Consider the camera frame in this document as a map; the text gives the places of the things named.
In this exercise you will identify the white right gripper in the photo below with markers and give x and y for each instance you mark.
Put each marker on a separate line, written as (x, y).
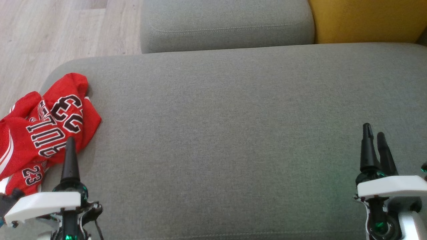
(393, 186)

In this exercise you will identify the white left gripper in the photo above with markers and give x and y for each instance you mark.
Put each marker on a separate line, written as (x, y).
(43, 203)

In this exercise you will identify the red shorts with number 23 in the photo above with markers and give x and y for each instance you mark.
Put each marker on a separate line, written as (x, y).
(23, 183)

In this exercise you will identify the red jersey with white sleeves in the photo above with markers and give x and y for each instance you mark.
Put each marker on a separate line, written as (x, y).
(63, 96)

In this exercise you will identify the yellow sofa cushion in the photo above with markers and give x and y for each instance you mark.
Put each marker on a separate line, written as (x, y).
(367, 20)

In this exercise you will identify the grey sofa seat cushion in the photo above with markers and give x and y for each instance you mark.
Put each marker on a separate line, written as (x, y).
(217, 133)

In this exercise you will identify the grey sofa back cushion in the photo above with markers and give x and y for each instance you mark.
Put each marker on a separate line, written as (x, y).
(227, 23)

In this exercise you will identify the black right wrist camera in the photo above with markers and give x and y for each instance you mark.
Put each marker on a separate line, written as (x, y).
(424, 167)

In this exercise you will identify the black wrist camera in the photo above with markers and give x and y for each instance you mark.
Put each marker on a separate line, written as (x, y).
(424, 167)
(8, 200)

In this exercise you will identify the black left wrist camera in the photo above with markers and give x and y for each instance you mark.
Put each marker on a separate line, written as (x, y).
(8, 200)

